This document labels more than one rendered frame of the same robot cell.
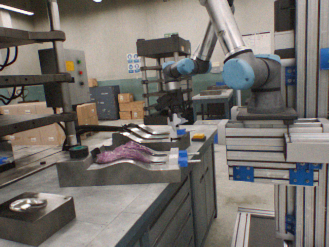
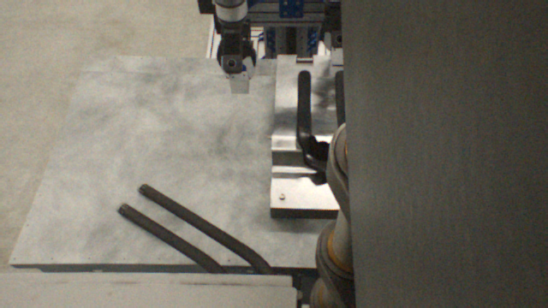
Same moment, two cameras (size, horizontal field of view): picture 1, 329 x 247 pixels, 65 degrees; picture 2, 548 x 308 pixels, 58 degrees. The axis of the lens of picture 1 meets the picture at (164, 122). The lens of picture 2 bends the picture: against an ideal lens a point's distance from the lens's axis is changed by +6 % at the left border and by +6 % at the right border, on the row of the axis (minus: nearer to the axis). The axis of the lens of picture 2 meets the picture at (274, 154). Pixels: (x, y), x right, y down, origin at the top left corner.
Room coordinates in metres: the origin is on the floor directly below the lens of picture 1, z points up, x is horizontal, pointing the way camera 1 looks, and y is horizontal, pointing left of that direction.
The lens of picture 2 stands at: (1.83, 0.82, 1.92)
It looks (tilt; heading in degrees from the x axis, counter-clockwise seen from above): 57 degrees down; 252
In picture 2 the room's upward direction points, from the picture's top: 3 degrees counter-clockwise
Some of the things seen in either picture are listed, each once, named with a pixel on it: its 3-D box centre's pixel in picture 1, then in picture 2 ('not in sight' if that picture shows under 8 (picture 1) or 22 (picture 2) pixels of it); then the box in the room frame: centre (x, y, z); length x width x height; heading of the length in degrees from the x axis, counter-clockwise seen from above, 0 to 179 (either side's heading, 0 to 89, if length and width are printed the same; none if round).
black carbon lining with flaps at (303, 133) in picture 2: (143, 131); (325, 111); (1.46, 0.13, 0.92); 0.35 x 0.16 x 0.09; 68
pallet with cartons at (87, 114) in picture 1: (67, 121); not in sight; (6.12, 2.34, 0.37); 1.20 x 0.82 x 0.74; 80
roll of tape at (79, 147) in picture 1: (78, 151); not in sight; (1.07, 0.38, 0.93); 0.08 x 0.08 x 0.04
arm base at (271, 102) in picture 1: (265, 99); not in sight; (1.07, -0.43, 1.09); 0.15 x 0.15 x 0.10
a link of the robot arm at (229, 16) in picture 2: not in sight; (229, 5); (1.64, -0.07, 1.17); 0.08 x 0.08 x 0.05
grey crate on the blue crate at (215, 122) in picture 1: (211, 125); not in sight; (4.60, -0.84, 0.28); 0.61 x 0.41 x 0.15; 72
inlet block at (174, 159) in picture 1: (185, 161); not in sight; (1.04, -0.07, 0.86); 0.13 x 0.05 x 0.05; 85
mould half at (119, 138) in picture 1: (143, 139); (320, 127); (1.47, 0.14, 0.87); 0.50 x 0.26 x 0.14; 68
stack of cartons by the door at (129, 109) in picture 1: (132, 106); not in sight; (8.25, 1.00, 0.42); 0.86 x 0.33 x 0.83; 72
